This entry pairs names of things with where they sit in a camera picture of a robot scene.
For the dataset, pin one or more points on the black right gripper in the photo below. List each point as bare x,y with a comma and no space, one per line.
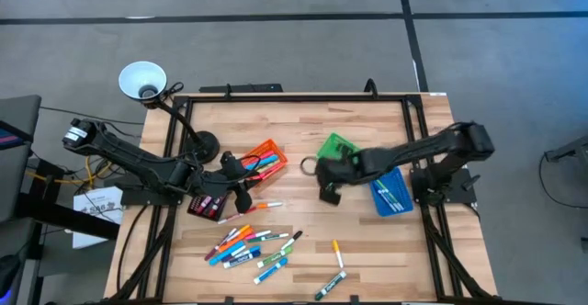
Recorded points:
342,172

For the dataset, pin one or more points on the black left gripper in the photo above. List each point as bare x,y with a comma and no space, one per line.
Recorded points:
225,178

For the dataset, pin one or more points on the light green highlighter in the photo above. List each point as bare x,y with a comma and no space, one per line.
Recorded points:
264,167

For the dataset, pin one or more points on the coral red highlighter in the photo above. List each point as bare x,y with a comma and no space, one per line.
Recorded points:
268,172

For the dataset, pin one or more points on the pink highlighter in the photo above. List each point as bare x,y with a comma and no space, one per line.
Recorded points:
259,157

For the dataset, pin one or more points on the light blue highlighter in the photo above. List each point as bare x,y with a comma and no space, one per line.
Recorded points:
267,162

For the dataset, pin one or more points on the orange plastic basket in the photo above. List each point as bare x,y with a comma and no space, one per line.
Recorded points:
262,146

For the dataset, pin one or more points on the green plastic basket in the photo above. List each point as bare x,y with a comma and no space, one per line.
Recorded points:
333,142

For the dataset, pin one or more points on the orange cap white marker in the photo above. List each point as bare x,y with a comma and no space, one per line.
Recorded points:
268,205

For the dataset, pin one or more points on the red thin marker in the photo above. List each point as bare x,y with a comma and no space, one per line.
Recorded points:
236,215

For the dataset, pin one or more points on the red Expo marker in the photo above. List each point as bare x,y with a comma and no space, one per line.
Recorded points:
215,206

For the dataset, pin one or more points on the blue plastic basket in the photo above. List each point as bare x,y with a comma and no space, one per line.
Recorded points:
379,206

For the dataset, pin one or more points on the pink Expo marker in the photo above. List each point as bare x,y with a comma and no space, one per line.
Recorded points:
204,202

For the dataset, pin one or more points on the pink cap white marker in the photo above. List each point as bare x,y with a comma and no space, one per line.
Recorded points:
257,235

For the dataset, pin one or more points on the dark green thin marker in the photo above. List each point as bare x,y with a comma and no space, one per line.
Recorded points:
268,238

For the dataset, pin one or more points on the orange highlighter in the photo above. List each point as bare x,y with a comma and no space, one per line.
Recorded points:
235,240

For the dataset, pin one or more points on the black cap white marker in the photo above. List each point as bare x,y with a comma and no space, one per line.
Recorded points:
291,240

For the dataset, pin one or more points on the blue cap white marker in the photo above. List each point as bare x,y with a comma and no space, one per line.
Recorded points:
245,252

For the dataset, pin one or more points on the dark blue Expo marker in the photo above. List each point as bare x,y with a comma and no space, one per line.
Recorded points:
242,260

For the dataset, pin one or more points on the light green Expo marker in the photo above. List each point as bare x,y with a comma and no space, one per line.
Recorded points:
274,257

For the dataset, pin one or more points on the teal Expo marker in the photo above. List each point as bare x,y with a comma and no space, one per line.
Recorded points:
271,270

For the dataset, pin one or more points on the dark green Expo marker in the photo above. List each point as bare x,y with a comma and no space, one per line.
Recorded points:
331,285

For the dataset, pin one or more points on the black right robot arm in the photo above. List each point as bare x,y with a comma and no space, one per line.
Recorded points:
413,149

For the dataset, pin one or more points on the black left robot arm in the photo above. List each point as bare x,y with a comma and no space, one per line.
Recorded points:
138,162

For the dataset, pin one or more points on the black plastic basket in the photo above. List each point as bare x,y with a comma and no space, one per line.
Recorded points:
222,215

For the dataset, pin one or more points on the black power strip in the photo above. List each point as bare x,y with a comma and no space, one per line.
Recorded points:
243,88

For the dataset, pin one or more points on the black clamp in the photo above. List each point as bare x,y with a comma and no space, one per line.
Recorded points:
371,86

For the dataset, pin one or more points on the white printed paper sheet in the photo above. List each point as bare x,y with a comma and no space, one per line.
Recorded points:
94,231

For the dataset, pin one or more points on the black stand beam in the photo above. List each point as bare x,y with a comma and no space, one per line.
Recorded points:
69,215

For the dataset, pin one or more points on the grey chair base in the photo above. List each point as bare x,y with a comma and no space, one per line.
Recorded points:
569,151

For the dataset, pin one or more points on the dark grey chair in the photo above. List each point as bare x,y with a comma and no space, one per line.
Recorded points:
18,116

